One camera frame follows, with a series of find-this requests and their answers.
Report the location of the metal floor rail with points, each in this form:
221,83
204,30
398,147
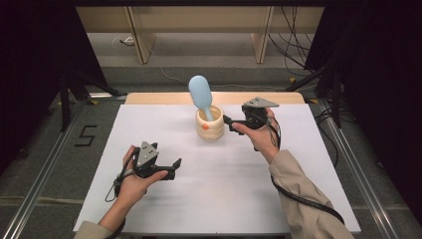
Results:
358,172
43,179

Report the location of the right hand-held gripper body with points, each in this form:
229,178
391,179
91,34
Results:
257,114

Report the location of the person's left hand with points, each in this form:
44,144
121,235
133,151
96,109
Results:
132,189

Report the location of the yellow tape piece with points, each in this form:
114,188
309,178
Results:
314,100
292,80
94,102

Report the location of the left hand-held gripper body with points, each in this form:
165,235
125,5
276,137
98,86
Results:
146,156

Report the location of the person's right hand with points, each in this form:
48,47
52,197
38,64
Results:
262,139

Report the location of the light blue rice paddle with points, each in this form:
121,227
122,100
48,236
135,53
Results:
200,91

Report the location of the cream ribbed cup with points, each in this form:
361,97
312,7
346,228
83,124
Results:
212,131

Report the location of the white board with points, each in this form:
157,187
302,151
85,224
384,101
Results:
215,172

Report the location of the floor outlet with plug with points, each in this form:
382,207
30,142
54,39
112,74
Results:
127,41

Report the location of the light wooden table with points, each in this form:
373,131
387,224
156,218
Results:
159,98

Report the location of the black metal stand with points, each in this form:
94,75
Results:
65,106
336,99

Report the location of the black curtain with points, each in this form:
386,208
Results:
36,66
381,83

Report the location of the wooden shelf unit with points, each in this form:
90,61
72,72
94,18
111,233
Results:
199,15

